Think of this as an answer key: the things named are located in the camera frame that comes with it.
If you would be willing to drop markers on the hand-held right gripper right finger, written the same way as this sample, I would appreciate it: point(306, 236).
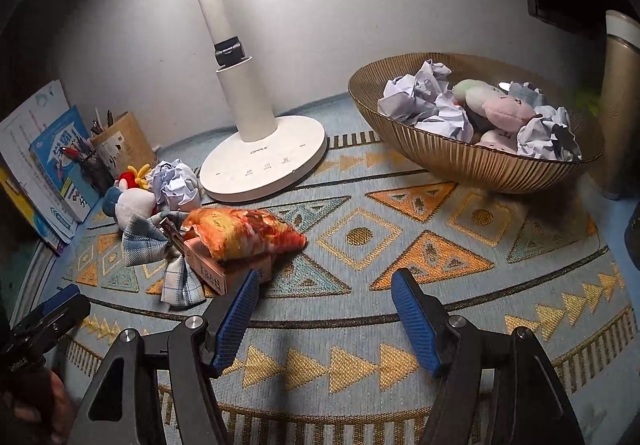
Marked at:
point(417, 325)

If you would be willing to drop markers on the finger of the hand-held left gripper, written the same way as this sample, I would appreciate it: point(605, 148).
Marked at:
point(60, 297)

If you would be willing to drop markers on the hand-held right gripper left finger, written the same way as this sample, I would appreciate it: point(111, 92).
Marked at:
point(235, 325)

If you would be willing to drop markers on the gold ribbed bowl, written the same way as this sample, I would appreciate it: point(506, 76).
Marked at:
point(475, 170)

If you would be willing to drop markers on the pile of papers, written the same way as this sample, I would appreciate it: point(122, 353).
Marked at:
point(430, 100)

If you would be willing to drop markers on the three-bear skewer plush toy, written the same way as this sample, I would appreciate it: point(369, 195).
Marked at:
point(505, 107)

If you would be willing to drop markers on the person's left hand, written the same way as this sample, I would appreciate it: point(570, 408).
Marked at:
point(57, 405)

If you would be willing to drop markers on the orange cardboard box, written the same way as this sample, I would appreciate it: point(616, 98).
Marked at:
point(220, 275)

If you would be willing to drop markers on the orange snack packet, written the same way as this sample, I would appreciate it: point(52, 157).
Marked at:
point(240, 232)

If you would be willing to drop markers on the plaid cloth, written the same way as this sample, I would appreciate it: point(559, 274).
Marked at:
point(150, 237)

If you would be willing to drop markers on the yellow book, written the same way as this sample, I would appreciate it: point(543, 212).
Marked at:
point(15, 195)

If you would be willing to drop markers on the patterned blue table mat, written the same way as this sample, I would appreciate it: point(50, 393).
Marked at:
point(350, 235)

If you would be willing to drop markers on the white duck plush toy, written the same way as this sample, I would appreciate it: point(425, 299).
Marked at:
point(132, 205)

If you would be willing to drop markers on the black mesh pen holder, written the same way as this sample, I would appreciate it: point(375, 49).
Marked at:
point(97, 175)

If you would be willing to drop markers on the blue workbook set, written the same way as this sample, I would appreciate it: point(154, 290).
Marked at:
point(62, 160)

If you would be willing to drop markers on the bunch of colourful pens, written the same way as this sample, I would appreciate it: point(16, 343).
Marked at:
point(75, 152)

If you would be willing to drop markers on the white desk lamp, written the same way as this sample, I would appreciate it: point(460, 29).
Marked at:
point(260, 160)

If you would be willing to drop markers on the brown cardboard pen cup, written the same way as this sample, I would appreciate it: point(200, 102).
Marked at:
point(127, 140)

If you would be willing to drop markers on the stack of white paper booklets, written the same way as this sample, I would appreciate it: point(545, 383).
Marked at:
point(25, 125)

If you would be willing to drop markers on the bunch of dark pens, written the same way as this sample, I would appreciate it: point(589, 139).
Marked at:
point(102, 120)

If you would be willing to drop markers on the tall gold white cup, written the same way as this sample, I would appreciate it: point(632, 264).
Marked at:
point(617, 100)

